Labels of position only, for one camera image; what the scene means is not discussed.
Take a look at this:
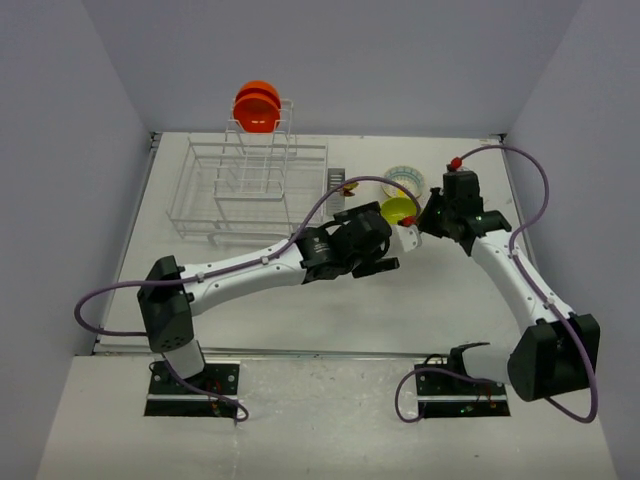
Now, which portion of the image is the lime green bowl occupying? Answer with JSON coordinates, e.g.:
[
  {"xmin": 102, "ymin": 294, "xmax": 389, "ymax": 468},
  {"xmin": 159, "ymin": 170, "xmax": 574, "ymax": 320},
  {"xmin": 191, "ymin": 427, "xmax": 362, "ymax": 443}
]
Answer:
[{"xmin": 380, "ymin": 197, "xmax": 417, "ymax": 226}]

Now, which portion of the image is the yellow sun pattern bowl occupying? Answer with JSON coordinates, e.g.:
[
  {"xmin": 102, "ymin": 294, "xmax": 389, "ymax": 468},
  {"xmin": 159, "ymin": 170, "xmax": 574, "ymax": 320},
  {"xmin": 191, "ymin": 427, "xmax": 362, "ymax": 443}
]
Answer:
[{"xmin": 381, "ymin": 165, "xmax": 426, "ymax": 198}]

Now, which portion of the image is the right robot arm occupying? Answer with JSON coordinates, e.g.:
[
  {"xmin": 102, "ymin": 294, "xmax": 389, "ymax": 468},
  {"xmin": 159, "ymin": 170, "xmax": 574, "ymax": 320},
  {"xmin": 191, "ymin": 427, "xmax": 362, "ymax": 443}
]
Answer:
[{"xmin": 417, "ymin": 171, "xmax": 600, "ymax": 402}]

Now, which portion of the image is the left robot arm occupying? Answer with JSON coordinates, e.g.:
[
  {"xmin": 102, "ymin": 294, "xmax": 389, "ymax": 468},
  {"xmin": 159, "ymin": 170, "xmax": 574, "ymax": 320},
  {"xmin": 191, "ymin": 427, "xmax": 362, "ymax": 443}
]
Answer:
[{"xmin": 137, "ymin": 202, "xmax": 399, "ymax": 393}]

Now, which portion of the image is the grey cutlery holder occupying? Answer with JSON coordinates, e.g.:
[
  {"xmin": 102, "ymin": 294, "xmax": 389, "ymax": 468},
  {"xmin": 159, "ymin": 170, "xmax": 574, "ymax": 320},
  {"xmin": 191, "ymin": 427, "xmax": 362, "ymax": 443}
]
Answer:
[{"xmin": 325, "ymin": 167, "xmax": 346, "ymax": 217}]

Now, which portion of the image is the small brown object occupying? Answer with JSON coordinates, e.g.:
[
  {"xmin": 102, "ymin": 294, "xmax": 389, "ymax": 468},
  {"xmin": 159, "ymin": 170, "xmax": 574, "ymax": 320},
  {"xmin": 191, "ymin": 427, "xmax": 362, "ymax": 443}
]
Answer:
[{"xmin": 340, "ymin": 182, "xmax": 359, "ymax": 198}]

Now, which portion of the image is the front orange bowl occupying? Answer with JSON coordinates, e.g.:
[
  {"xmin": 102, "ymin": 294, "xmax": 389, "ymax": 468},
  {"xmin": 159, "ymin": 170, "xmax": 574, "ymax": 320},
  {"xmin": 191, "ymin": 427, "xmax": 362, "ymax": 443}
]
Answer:
[{"xmin": 232, "ymin": 92, "xmax": 281, "ymax": 134}]

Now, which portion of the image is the orange bowl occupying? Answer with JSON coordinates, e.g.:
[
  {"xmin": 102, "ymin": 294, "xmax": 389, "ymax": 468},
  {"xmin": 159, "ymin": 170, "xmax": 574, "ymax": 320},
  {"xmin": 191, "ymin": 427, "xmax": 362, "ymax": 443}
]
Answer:
[
  {"xmin": 235, "ymin": 80, "xmax": 281, "ymax": 109},
  {"xmin": 232, "ymin": 92, "xmax": 281, "ymax": 134}
]

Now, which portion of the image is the rear orange bowl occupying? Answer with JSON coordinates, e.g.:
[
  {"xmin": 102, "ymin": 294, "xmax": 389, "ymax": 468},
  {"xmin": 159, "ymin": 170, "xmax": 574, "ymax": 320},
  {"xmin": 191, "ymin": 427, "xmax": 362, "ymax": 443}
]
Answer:
[{"xmin": 235, "ymin": 80, "xmax": 281, "ymax": 109}]

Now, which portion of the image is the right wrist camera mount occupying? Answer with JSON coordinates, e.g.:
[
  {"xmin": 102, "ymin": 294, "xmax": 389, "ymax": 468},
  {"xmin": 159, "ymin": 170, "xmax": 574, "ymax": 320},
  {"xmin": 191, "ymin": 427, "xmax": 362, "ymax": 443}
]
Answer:
[{"xmin": 446, "ymin": 157, "xmax": 468, "ymax": 172}]

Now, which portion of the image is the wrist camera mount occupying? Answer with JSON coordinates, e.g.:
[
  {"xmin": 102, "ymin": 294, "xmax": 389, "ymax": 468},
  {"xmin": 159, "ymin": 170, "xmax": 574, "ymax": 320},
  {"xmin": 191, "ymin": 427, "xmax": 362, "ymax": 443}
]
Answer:
[
  {"xmin": 446, "ymin": 157, "xmax": 468, "ymax": 172},
  {"xmin": 394, "ymin": 216, "xmax": 422, "ymax": 253}
]

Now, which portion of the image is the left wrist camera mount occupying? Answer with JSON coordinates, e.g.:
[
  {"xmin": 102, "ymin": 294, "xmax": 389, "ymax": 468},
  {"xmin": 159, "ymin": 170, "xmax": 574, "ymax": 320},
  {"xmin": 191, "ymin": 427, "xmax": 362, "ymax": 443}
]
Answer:
[{"xmin": 394, "ymin": 216, "xmax": 422, "ymax": 253}]

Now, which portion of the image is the white wire dish rack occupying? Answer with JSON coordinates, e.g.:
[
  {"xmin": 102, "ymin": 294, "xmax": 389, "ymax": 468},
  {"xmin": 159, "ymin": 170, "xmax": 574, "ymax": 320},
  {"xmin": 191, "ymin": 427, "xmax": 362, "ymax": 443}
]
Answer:
[{"xmin": 166, "ymin": 99, "xmax": 328, "ymax": 245}]

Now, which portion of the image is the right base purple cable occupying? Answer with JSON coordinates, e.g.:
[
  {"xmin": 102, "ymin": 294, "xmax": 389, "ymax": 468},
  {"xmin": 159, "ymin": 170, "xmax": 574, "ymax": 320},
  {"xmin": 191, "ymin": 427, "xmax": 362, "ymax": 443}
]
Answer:
[{"xmin": 394, "ymin": 367, "xmax": 501, "ymax": 426}]

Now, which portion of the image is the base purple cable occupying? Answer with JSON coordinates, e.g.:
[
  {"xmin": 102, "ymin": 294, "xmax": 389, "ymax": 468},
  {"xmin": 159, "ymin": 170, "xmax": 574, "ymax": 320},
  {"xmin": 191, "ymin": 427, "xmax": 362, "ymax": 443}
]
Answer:
[
  {"xmin": 394, "ymin": 367, "xmax": 501, "ymax": 426},
  {"xmin": 162, "ymin": 359, "xmax": 250, "ymax": 424}
]

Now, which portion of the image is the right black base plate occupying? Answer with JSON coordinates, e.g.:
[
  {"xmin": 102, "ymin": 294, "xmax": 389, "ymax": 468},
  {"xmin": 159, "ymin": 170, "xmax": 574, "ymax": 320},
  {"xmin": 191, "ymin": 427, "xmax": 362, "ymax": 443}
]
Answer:
[{"xmin": 415, "ymin": 372, "xmax": 511, "ymax": 419}]

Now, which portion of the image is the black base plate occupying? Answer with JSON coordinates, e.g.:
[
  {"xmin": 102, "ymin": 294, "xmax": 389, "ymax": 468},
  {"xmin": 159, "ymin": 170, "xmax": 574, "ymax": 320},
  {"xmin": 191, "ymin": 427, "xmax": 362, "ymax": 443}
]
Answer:
[
  {"xmin": 415, "ymin": 372, "xmax": 511, "ymax": 419},
  {"xmin": 144, "ymin": 360, "xmax": 240, "ymax": 419}
]

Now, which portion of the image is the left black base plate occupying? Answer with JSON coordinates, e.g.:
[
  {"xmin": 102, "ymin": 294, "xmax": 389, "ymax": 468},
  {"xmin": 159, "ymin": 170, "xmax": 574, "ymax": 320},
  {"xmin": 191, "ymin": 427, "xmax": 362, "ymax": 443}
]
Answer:
[{"xmin": 144, "ymin": 360, "xmax": 240, "ymax": 419}]

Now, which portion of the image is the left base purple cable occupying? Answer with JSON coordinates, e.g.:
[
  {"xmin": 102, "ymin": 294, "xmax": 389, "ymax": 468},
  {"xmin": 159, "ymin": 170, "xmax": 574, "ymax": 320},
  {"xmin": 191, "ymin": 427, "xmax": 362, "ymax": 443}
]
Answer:
[{"xmin": 162, "ymin": 359, "xmax": 250, "ymax": 424}]

